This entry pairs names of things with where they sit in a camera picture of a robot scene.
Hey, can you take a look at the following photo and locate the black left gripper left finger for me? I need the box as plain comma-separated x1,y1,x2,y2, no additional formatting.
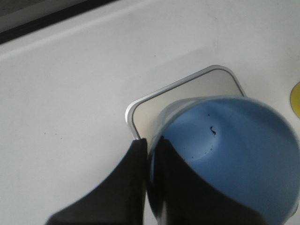
46,139,147,225

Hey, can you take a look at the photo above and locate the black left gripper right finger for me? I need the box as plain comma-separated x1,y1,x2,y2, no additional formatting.
150,137,265,225

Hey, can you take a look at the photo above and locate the light blue plastic cup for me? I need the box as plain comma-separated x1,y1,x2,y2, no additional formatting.
148,97,300,225

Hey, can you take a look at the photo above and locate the yellow squeeze bottle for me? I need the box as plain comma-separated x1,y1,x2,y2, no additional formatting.
290,82,300,118

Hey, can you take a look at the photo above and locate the silver electronic kitchen scale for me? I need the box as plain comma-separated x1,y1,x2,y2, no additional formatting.
125,65,246,141

